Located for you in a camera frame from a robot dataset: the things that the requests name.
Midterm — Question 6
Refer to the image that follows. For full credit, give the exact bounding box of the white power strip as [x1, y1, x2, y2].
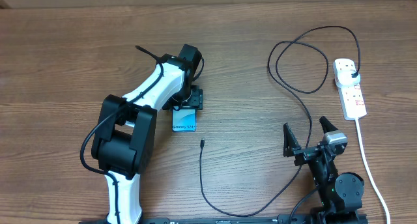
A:
[333, 58, 367, 120]

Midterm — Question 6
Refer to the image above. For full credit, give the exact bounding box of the Samsung Galaxy smartphone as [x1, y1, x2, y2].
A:
[172, 109, 196, 132]

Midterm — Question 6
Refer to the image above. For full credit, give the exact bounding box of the black USB charging cable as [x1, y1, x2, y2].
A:
[199, 25, 362, 217]

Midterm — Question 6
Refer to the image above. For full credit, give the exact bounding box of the white charger plug adapter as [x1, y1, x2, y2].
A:
[335, 70, 361, 89]

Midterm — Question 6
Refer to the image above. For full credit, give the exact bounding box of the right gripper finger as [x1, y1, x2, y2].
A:
[283, 123, 301, 157]
[319, 116, 338, 133]

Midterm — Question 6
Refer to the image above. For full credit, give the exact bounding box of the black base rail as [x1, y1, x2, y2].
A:
[79, 214, 369, 224]

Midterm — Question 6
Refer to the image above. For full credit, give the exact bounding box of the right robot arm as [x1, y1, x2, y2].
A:
[278, 116, 368, 223]

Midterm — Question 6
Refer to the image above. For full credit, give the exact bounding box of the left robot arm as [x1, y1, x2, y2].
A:
[85, 44, 204, 223]

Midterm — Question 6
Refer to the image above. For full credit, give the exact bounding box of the white power strip cord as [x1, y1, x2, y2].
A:
[354, 118, 392, 224]

